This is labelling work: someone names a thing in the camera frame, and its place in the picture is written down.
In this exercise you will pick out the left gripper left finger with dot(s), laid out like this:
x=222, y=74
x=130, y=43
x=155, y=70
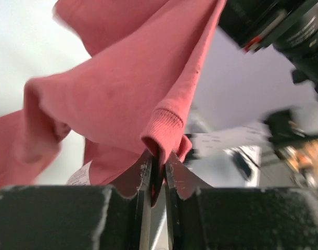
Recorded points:
x=114, y=216

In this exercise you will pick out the salmon pink t shirt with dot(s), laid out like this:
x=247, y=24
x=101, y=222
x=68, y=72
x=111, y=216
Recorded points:
x=133, y=94

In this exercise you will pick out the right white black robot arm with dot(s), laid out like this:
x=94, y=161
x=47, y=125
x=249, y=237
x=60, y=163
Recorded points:
x=291, y=27

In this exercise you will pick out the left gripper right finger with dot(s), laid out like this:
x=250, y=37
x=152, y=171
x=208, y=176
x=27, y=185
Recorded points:
x=203, y=217

